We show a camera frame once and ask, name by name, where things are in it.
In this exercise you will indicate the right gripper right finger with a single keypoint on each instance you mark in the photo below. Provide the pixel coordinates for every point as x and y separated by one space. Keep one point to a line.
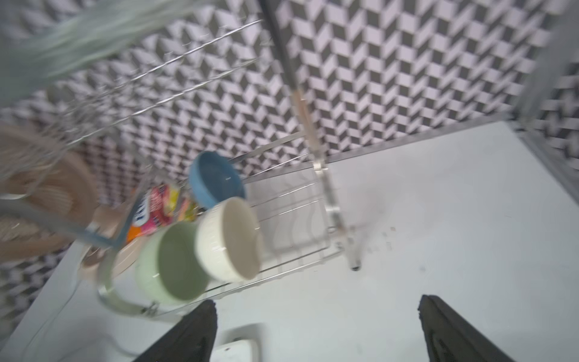
449 337

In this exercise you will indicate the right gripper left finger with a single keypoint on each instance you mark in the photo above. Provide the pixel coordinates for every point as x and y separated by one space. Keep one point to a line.
192 339

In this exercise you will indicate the white power strip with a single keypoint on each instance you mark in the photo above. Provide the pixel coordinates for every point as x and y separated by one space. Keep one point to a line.
242 350

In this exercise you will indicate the beige bear desk fan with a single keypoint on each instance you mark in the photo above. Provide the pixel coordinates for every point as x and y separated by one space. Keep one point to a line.
48 194

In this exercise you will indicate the green bowl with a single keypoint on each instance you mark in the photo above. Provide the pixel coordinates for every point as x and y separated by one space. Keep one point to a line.
167 269

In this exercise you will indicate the white bowl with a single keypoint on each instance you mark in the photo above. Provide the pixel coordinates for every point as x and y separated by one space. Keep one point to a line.
228 238

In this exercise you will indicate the colourful snack bag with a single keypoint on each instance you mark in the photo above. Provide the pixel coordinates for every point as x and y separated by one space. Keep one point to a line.
161 206

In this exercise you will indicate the blue cup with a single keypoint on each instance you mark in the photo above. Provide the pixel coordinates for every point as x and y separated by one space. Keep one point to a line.
212 179

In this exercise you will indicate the metal dish rack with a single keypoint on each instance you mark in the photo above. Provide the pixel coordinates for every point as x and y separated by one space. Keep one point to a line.
174 140

